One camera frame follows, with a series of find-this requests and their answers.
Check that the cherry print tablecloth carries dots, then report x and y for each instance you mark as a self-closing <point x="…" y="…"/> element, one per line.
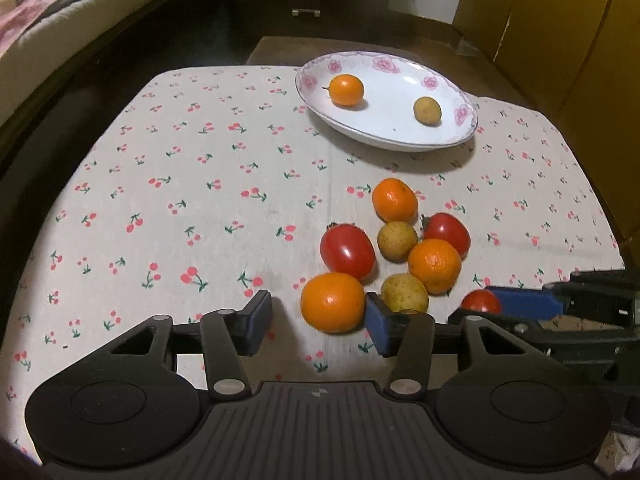
<point x="200" y="210"/>

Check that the bed with blanket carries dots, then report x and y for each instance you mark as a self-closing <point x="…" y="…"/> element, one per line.
<point x="100" y="7"/>

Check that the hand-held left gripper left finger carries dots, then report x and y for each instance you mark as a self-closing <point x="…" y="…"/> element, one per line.
<point x="260" y="321"/>

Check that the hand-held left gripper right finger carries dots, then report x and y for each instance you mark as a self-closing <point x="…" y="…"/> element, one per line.
<point x="376" y="326"/>

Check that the textured orange mandarin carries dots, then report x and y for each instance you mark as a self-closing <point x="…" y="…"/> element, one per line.
<point x="395" y="200"/>
<point x="434" y="266"/>

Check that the smooth orange citrus fruit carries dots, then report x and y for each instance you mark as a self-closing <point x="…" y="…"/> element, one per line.
<point x="346" y="90"/>
<point x="332" y="302"/>

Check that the nightstand lower drawer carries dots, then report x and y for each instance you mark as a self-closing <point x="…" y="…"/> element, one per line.
<point x="340" y="5"/>

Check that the white floral plate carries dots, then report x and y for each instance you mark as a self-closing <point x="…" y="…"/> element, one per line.
<point x="385" y="102"/>

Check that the pink floral blanket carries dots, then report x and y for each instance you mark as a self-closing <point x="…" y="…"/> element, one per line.
<point x="30" y="10"/>

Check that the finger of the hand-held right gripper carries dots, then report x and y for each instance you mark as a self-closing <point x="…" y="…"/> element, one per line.
<point x="520" y="300"/>
<point x="560" y="342"/>

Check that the yellow wooden wardrobe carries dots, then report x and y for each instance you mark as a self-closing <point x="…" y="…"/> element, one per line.
<point x="550" y="10"/>

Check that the red tomato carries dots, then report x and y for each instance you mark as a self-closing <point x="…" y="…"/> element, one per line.
<point x="450" y="232"/>
<point x="347" y="251"/>
<point x="481" y="302"/>

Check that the yellow-green round fruit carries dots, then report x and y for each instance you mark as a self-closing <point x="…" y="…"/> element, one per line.
<point x="397" y="241"/>
<point x="427" y="109"/>
<point x="404" y="292"/>

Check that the bed with floral bedding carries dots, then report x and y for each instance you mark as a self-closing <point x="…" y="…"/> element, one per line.
<point x="125" y="55"/>

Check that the dark wooden bench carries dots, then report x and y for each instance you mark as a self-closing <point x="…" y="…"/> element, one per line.
<point x="280" y="50"/>

